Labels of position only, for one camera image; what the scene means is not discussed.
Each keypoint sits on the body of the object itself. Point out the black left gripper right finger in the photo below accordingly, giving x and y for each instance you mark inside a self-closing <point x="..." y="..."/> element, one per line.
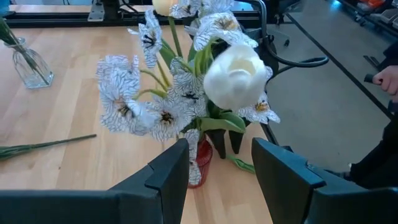
<point x="295" y="189"/>

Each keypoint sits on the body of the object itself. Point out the red ribbed glass vase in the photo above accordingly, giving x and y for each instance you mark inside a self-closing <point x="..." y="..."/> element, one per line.
<point x="203" y="158"/>

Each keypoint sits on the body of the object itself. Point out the person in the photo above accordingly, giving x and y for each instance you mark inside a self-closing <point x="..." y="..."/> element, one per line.
<point x="376" y="168"/>

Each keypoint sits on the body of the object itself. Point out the white artificial tulip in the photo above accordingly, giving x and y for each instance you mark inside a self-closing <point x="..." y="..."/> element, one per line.
<point x="236" y="77"/>

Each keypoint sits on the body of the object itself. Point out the silver metal bracket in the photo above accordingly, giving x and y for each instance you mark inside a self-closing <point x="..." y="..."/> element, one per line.
<point x="96" y="12"/>

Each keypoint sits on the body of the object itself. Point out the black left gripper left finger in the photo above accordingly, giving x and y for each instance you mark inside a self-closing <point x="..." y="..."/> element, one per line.
<point x="155" y="193"/>

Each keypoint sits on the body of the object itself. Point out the clear glass vase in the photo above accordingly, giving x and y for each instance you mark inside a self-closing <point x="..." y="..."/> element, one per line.
<point x="31" y="73"/>

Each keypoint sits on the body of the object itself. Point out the green stems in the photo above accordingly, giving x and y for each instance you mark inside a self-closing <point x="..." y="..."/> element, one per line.
<point x="163" y="5"/>

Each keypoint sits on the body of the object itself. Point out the white artificial flower bunch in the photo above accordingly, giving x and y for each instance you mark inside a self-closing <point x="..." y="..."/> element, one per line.
<point x="18" y="151"/>
<point x="119" y="90"/>

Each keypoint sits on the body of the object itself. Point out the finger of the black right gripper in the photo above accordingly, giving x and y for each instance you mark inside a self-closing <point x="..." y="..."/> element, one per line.
<point x="216" y="143"/>
<point x="236" y="141"/>

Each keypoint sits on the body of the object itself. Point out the person's hand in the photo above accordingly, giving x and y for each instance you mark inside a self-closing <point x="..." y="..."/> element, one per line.
<point x="387" y="81"/>

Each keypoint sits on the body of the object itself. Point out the black equipment rack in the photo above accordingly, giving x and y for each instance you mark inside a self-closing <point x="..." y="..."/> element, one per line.
<point x="370" y="17"/>

